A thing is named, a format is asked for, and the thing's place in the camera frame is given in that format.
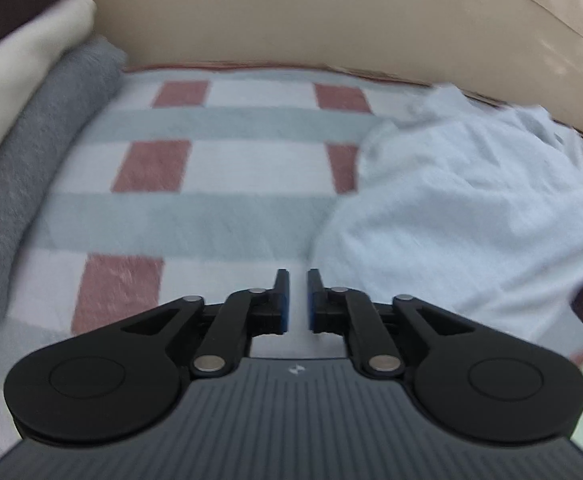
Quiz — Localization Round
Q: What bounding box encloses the folded grey cloth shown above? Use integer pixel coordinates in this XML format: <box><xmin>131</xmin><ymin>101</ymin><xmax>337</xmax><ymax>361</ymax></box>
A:
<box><xmin>0</xmin><ymin>35</ymin><xmax>128</xmax><ymax>322</ymax></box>

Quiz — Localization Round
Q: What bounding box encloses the folded cream cloth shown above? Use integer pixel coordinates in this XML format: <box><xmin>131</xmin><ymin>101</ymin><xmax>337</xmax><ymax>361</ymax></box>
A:
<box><xmin>0</xmin><ymin>0</ymin><xmax>98</xmax><ymax>203</ymax></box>

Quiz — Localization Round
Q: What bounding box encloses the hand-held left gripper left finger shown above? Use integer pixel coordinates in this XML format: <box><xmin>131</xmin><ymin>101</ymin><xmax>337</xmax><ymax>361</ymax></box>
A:
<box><xmin>121</xmin><ymin>269</ymin><xmax>291</xmax><ymax>379</ymax></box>

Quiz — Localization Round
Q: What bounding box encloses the beige padded headboard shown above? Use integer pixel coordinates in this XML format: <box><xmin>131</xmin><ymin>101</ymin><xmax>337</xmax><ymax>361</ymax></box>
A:
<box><xmin>72</xmin><ymin>0</ymin><xmax>583</xmax><ymax>133</ymax></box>

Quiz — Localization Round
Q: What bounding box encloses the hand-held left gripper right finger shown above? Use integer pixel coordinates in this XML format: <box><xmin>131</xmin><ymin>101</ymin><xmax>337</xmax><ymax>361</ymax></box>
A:
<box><xmin>307</xmin><ymin>268</ymin><xmax>477</xmax><ymax>379</ymax></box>

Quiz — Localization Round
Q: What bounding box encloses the light grey cat print t-shirt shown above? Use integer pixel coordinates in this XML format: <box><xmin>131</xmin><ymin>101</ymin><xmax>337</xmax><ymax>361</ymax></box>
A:
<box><xmin>311</xmin><ymin>82</ymin><xmax>583</xmax><ymax>347</ymax></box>

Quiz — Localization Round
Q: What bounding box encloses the checked red grey white blanket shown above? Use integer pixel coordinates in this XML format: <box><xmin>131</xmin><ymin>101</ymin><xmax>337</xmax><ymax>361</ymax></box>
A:
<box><xmin>0</xmin><ymin>64</ymin><xmax>583</xmax><ymax>467</ymax></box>

